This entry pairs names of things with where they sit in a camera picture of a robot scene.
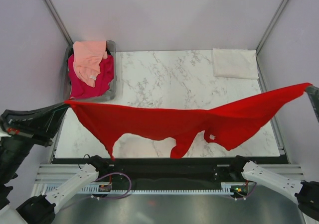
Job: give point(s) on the folded white t shirt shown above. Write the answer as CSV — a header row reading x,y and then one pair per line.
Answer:
x,y
235,63

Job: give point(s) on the left aluminium frame post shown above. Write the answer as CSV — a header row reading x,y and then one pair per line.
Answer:
x,y
56,17

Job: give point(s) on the magenta t shirt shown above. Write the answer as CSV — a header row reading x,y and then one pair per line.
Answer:
x,y
80,90

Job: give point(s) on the peach t shirt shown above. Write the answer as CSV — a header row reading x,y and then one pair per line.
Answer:
x,y
87,57

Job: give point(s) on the red t shirt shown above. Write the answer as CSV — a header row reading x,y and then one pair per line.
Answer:
x,y
229,125

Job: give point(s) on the grey plastic bin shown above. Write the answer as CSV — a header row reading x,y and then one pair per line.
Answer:
x,y
65,87

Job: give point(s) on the white slotted cable duct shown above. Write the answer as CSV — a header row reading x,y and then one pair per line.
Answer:
x,y
164,188

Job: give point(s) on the right aluminium frame post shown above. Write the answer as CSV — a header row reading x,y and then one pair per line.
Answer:
x,y
278,13

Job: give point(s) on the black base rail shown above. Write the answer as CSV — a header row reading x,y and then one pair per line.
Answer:
x,y
125,171

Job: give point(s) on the aluminium frame post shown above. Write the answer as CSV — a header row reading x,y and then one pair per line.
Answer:
x,y
56,17
278,13

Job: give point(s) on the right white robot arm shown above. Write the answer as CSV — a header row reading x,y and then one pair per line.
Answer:
x,y
274,179

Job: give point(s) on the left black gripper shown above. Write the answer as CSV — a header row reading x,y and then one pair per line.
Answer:
x,y
39,125

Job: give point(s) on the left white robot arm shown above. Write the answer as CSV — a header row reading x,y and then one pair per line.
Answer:
x,y
40,209

